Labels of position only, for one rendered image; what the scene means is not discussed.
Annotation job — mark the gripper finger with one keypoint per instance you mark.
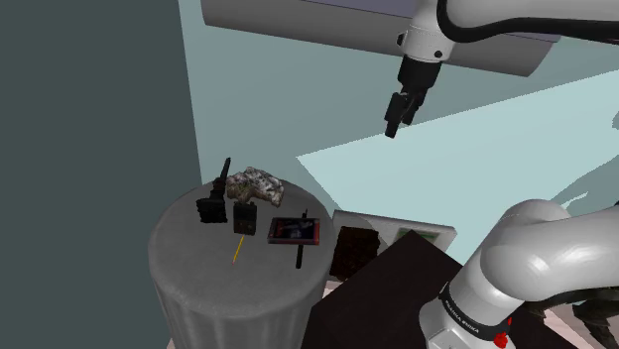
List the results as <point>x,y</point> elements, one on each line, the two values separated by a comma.
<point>393,116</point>
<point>414,107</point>

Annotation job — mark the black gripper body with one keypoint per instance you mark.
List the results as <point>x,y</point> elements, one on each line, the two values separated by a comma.
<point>419,72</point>

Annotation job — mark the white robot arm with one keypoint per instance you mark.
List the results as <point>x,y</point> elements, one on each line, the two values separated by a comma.
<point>527,261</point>

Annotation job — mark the red framed tablet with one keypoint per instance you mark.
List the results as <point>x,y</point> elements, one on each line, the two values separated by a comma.
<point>293,231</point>

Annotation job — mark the mottled grey rock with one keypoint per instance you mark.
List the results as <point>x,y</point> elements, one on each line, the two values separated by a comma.
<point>256,186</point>

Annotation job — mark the black pen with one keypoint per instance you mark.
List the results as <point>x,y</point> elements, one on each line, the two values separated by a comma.
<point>300,254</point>

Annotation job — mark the small black box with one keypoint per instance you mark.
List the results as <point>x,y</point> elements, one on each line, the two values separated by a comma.
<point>244,218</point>

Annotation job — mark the dark robot stand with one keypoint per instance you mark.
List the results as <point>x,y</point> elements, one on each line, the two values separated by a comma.
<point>382,299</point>

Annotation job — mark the yellow pencil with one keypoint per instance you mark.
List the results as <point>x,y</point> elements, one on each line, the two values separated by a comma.
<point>238,250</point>

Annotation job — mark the round table with grey cloth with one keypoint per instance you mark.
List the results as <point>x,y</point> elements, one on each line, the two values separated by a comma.
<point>232,299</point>

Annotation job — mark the white frame with dark panels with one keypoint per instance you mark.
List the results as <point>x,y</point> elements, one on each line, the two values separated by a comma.
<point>355,251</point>

